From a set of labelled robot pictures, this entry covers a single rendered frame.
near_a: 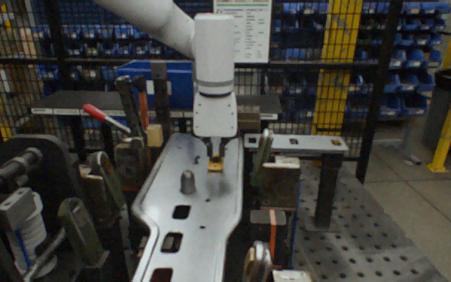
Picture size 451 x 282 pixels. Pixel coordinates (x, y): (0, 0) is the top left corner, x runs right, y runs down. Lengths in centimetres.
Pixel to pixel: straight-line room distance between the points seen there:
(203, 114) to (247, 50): 58
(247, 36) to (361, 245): 81
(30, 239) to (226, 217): 32
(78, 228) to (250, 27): 95
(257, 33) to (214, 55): 60
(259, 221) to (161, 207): 20
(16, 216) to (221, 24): 48
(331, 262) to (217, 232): 49
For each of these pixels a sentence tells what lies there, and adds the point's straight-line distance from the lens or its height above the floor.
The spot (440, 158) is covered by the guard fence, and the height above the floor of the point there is 11.
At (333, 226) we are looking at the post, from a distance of 114.
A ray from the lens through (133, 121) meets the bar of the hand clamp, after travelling 79.
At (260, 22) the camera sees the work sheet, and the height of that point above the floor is 130.
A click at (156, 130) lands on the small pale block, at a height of 106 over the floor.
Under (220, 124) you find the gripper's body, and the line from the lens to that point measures 74.
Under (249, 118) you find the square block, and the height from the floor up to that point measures 104.
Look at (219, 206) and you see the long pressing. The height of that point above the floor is 100.
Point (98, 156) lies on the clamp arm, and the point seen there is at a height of 111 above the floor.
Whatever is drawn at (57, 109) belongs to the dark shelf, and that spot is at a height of 102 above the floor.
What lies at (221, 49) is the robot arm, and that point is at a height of 129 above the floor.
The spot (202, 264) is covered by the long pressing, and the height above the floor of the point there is 100.
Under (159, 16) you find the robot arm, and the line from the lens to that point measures 64.
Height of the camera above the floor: 138
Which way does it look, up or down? 25 degrees down
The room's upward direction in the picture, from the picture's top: straight up
